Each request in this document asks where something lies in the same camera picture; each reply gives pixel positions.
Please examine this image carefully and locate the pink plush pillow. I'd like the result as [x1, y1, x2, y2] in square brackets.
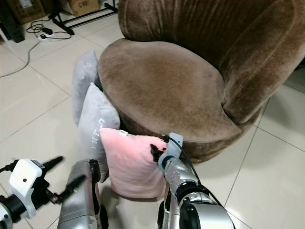
[112, 127, 168, 199]

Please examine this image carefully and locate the grey pillow with white print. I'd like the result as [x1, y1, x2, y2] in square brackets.
[78, 83, 121, 168]

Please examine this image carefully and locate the brown velvet sofa chair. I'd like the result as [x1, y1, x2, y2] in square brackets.
[98, 0, 305, 165]

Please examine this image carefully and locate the plain grey pillow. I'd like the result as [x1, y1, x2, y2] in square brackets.
[71, 49, 101, 126]

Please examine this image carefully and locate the silver left robot leg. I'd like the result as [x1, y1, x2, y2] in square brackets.
[57, 159, 102, 229]

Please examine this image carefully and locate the silver robot leg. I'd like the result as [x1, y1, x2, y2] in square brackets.
[57, 159, 102, 229]
[155, 200, 173, 229]

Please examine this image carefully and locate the silver right robot leg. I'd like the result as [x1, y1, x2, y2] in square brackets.
[155, 200, 173, 229]

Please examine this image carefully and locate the white power strip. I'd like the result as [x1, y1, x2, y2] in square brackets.
[40, 27, 54, 39]

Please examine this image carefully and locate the black box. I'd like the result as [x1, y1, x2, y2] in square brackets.
[0, 4, 26, 43]

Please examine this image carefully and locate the black metal stand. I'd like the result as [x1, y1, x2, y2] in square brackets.
[50, 0, 119, 35]

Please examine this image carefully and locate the large brown cardboard box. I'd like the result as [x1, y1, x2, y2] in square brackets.
[18, 0, 46, 24]

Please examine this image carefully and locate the small printed cardboard box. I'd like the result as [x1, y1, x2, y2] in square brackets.
[67, 0, 101, 16]

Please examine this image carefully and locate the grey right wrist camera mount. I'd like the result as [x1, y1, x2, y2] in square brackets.
[164, 132, 184, 161]

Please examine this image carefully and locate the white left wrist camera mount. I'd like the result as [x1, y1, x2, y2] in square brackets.
[10, 159, 47, 207]

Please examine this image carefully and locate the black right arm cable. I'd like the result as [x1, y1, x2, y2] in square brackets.
[164, 135, 208, 189]

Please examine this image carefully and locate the white floor cable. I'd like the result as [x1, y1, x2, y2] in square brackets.
[0, 38, 43, 78]

